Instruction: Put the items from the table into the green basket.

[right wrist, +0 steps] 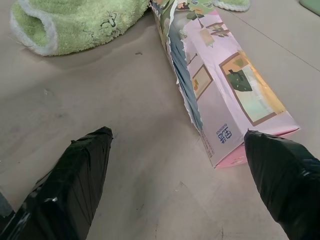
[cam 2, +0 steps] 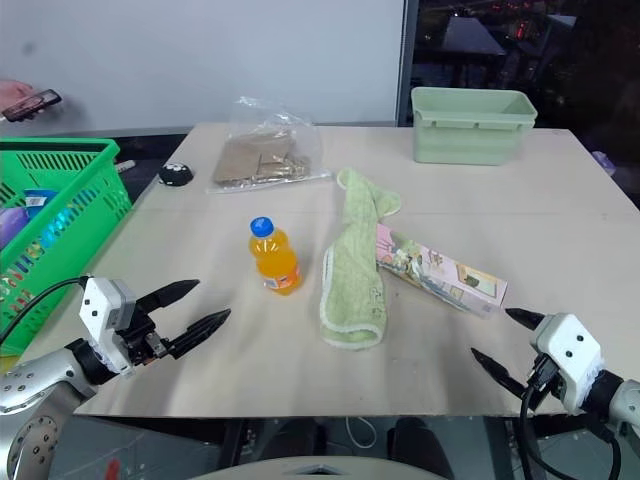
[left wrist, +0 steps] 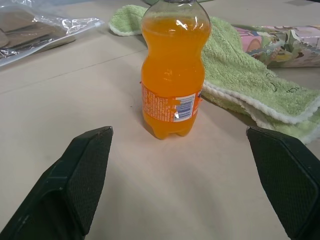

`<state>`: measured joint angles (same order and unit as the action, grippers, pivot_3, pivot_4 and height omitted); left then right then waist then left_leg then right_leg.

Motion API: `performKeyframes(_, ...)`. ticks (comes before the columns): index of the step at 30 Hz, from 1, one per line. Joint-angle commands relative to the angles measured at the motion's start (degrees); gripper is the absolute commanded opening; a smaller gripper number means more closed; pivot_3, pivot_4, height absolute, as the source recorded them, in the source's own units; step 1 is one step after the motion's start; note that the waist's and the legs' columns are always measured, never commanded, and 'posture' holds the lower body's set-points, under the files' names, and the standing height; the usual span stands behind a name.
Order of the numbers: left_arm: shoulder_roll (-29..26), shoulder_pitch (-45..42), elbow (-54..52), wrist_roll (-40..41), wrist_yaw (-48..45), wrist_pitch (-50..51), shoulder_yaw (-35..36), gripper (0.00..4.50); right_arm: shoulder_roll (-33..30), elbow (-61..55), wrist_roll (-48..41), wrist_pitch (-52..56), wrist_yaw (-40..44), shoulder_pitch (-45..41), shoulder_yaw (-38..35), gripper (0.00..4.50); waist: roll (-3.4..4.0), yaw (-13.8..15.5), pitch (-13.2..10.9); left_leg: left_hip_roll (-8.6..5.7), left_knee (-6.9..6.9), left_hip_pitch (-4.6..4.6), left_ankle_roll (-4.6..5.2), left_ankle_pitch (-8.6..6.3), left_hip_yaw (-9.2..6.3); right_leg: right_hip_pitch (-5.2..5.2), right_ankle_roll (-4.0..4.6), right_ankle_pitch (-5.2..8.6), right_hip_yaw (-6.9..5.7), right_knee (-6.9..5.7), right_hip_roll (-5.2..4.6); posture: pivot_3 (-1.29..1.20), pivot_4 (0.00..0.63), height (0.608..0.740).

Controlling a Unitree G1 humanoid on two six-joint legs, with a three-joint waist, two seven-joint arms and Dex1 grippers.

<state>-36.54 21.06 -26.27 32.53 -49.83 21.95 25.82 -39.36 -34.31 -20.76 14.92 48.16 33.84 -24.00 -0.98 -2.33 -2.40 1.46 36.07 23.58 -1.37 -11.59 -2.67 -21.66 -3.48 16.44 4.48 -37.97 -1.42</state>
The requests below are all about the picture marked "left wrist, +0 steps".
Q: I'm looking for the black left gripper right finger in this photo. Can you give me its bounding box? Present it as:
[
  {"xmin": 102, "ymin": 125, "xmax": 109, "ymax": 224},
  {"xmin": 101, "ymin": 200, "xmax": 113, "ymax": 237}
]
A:
[{"xmin": 245, "ymin": 125, "xmax": 320, "ymax": 240}]

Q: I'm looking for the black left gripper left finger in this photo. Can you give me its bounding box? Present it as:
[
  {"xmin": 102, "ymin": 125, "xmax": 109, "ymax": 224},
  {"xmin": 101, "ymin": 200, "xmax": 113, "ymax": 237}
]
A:
[{"xmin": 0, "ymin": 126, "xmax": 114, "ymax": 240}]

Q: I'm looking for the green fluffy towel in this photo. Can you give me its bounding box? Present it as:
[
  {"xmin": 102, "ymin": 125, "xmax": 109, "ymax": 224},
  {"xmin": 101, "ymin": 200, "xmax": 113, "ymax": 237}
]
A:
[{"xmin": 108, "ymin": 4, "xmax": 320, "ymax": 145}]

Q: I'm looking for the colourful cartoon print package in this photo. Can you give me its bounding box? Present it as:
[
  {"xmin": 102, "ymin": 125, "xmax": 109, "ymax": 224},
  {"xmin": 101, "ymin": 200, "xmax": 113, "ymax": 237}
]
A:
[{"xmin": 231, "ymin": 24, "xmax": 320, "ymax": 69}]

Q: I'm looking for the orange soda bottle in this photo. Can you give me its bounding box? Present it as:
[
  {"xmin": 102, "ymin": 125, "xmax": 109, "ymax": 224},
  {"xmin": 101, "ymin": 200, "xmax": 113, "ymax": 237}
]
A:
[{"xmin": 140, "ymin": 0, "xmax": 212, "ymax": 141}]

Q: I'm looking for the clear bag of brown pieces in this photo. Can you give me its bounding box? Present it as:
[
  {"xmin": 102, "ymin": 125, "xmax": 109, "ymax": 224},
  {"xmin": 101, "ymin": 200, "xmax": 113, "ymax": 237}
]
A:
[{"xmin": 0, "ymin": 5, "xmax": 105, "ymax": 68}]

